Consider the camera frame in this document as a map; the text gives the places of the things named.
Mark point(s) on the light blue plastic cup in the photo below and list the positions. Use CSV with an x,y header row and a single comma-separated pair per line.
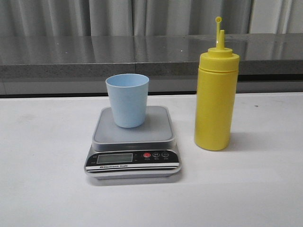
x,y
128,98

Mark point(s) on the yellow squeeze bottle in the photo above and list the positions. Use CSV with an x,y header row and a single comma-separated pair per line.
x,y
216,87

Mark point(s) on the silver digital kitchen scale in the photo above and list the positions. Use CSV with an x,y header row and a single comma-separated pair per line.
x,y
144,154

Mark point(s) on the grey stone counter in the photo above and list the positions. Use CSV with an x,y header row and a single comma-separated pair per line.
x,y
43,66

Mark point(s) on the grey curtain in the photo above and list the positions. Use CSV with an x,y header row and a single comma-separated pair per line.
x,y
148,17

